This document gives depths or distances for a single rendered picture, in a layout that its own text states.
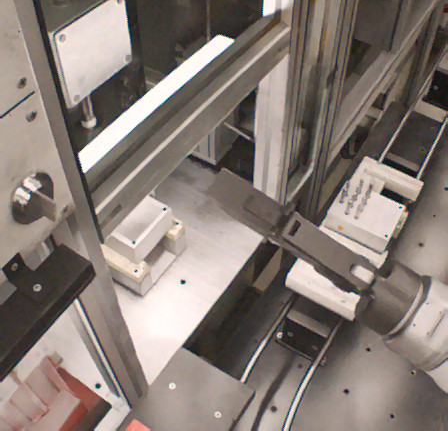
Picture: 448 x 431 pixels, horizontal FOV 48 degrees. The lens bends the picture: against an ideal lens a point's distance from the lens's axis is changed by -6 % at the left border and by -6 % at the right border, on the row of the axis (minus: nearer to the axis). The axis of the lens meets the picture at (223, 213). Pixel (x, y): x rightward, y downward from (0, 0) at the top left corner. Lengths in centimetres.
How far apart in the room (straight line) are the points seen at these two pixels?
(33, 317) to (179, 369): 48
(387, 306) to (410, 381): 62
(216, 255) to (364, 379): 41
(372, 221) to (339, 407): 37
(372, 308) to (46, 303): 31
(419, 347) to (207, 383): 39
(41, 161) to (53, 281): 9
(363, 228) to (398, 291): 47
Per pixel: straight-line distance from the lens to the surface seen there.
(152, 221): 85
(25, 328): 39
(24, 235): 40
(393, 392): 112
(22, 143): 36
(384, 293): 52
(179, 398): 83
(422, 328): 53
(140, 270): 86
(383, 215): 102
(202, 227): 98
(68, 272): 40
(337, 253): 48
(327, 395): 109
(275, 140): 83
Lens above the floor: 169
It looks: 51 degrees down
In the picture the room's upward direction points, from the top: straight up
